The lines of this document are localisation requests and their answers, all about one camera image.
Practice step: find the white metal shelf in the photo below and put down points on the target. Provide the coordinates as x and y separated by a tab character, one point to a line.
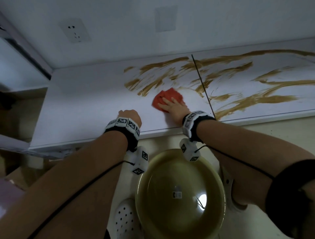
86	98

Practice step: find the black left wristband with markers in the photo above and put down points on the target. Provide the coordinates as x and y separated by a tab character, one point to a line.
125	131

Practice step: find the person's left forearm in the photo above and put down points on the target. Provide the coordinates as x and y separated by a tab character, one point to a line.
69	187

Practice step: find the white wall socket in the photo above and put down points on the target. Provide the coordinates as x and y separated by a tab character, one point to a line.
75	30

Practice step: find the person's right forearm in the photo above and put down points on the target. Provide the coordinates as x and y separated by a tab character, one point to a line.
251	152

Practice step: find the pile of cardboard boxes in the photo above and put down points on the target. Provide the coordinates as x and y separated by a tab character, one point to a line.
22	174

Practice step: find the black right wristband with markers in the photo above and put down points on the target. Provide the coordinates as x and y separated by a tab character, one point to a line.
197	123

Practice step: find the person's left hand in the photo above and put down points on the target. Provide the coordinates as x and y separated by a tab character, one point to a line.
130	117

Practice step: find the person's right hand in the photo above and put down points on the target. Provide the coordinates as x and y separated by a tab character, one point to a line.
176	108

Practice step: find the yellow plastic basin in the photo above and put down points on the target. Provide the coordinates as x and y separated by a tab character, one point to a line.
172	214

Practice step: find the black wristband with markers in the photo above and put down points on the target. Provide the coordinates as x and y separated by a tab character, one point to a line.
125	131
197	123

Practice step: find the pink box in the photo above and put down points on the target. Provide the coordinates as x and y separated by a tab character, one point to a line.
9	197

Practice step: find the red cleaning cloth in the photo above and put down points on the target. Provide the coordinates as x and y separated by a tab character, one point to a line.
167	94

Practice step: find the blank white wall plate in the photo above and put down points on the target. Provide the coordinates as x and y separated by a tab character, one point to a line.
166	19

